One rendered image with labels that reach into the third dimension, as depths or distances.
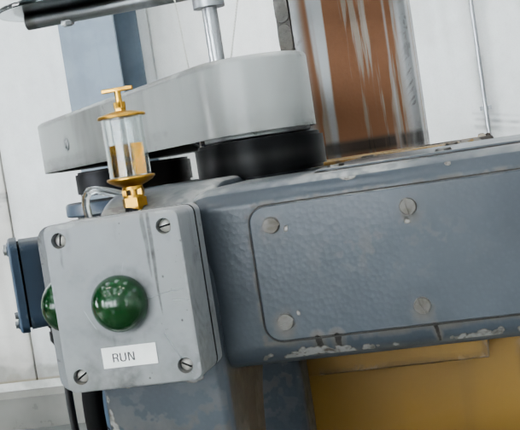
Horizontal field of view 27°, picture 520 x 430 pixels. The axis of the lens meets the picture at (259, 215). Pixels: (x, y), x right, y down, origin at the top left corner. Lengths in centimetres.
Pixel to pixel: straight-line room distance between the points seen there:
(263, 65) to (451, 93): 505
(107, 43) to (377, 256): 508
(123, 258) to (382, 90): 56
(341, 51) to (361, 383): 35
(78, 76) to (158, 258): 514
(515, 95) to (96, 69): 218
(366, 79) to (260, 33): 481
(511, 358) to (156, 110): 34
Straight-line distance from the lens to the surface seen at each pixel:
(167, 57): 600
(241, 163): 70
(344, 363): 84
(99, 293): 55
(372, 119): 107
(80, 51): 568
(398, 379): 89
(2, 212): 637
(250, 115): 71
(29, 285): 107
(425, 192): 58
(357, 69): 108
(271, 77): 71
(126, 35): 602
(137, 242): 56
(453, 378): 89
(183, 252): 55
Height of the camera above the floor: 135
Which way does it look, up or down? 3 degrees down
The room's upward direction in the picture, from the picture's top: 9 degrees counter-clockwise
